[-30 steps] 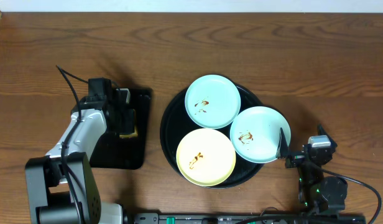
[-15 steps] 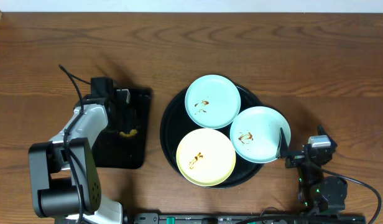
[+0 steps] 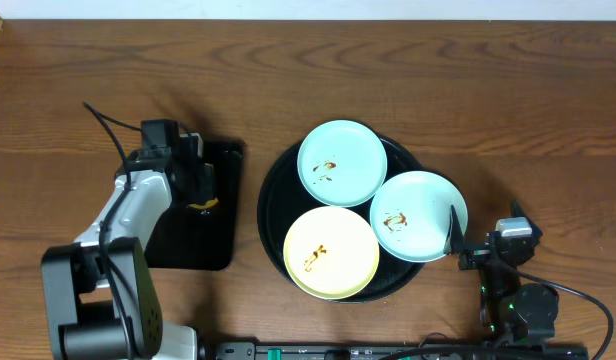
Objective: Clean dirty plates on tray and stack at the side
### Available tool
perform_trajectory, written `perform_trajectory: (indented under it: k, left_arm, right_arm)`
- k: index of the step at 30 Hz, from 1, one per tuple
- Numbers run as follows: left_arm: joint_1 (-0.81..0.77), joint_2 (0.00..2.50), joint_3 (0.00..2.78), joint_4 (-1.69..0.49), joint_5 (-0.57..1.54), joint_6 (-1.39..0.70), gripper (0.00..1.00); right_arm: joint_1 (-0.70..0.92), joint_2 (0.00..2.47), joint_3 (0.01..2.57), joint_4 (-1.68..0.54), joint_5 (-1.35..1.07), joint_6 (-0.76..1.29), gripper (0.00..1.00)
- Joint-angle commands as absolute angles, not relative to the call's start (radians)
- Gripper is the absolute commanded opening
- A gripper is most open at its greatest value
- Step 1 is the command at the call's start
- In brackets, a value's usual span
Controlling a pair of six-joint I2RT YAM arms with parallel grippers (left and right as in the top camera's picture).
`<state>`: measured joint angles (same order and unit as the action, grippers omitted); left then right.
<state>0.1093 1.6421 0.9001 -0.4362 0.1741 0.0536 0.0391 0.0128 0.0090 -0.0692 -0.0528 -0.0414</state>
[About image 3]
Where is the yellow green sponge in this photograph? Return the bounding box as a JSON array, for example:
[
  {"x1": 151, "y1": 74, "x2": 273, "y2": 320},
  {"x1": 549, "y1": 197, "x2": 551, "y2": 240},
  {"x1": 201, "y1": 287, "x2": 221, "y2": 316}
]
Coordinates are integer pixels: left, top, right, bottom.
[{"x1": 186, "y1": 162, "x2": 220, "y2": 210}]

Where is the yellow plate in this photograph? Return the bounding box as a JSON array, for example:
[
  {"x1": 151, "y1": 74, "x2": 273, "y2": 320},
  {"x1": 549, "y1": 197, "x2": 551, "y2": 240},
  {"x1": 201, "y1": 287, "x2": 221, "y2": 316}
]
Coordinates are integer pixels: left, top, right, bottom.
[{"x1": 283, "y1": 206, "x2": 380, "y2": 300}]

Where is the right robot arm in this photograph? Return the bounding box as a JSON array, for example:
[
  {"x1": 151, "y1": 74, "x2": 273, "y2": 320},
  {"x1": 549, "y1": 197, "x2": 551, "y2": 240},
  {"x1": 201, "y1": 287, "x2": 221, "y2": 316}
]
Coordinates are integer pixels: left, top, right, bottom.
[{"x1": 444, "y1": 202, "x2": 559, "y2": 346}]

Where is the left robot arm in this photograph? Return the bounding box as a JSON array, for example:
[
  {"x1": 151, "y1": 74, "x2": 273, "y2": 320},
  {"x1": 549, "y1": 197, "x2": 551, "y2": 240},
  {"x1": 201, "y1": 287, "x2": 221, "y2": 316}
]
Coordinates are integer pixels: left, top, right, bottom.
[{"x1": 41, "y1": 120, "x2": 213, "y2": 359}]

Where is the black rectangular water tray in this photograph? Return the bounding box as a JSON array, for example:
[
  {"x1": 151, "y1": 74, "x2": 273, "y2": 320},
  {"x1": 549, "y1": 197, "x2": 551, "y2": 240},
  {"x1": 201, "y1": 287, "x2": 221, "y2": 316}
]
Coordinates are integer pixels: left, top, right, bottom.
[{"x1": 144, "y1": 141, "x2": 244, "y2": 271}]

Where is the round black tray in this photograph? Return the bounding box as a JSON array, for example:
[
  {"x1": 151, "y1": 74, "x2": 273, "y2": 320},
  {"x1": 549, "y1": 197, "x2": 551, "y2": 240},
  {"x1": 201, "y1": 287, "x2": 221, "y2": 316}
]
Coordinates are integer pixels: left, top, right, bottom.
[{"x1": 257, "y1": 142, "x2": 424, "y2": 303}]

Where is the mint green plate right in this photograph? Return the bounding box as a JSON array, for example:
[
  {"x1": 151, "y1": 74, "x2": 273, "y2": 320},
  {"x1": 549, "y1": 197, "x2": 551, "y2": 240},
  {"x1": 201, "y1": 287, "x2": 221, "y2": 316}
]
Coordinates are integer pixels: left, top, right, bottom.
[{"x1": 369, "y1": 171, "x2": 468, "y2": 263}]

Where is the mint green plate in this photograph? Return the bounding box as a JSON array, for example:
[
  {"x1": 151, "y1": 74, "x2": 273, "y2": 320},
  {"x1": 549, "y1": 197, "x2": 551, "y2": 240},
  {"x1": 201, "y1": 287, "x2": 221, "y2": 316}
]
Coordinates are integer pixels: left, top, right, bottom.
[
  {"x1": 297, "y1": 120, "x2": 388, "y2": 207},
  {"x1": 369, "y1": 171, "x2": 468, "y2": 263}
]

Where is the mint green plate far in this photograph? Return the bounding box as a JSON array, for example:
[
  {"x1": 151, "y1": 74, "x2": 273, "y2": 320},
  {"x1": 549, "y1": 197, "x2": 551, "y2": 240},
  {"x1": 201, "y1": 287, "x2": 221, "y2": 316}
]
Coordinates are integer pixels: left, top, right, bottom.
[{"x1": 297, "y1": 120, "x2": 388, "y2": 207}]

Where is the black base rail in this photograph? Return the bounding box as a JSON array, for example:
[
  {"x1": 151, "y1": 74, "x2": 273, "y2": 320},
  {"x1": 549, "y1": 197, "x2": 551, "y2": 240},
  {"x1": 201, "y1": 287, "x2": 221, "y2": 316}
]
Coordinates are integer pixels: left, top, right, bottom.
[{"x1": 214, "y1": 342, "x2": 589, "y2": 360}]

